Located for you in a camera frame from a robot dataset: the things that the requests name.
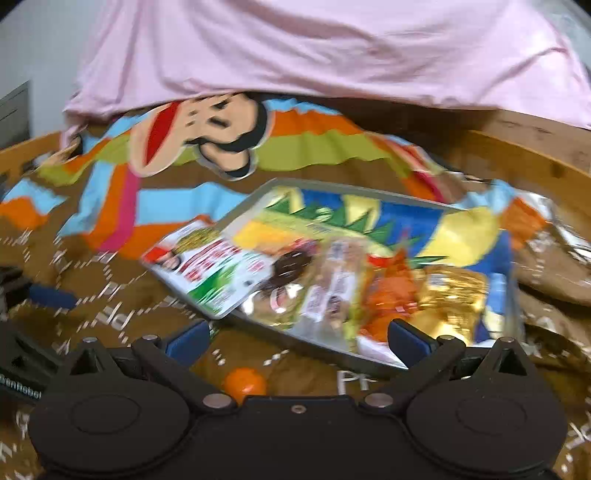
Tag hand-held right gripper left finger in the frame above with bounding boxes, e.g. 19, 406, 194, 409
62, 319, 236, 414

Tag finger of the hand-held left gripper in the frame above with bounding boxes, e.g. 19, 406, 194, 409
0, 269, 79, 320
0, 322, 64, 371

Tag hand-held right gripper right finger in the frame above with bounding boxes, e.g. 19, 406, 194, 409
359, 319, 537, 414

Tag orange snack packet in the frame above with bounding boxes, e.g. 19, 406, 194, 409
362, 251, 426, 342

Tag gold foil packet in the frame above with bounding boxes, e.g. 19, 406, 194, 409
416, 265, 491, 347

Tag green and white snack packet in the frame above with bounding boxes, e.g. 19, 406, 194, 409
141, 219, 273, 319

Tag clear bread packet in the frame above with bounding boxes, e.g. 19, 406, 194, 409
259, 237, 370, 342

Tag grey tray with dinosaur print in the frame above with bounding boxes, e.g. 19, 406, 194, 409
217, 178, 520, 377

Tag small orange ball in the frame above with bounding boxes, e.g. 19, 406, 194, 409
223, 368, 269, 407

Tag brown printed blanket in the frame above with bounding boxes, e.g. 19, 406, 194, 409
0, 92, 591, 480

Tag grey framed panel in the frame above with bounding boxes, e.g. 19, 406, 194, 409
0, 80, 32, 149

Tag silver foil sheet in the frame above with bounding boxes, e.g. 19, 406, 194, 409
519, 196, 591, 261

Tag pink bed sheet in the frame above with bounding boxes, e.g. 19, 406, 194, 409
62, 0, 591, 139

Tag wooden bed frame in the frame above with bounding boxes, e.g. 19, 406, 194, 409
0, 108, 591, 208

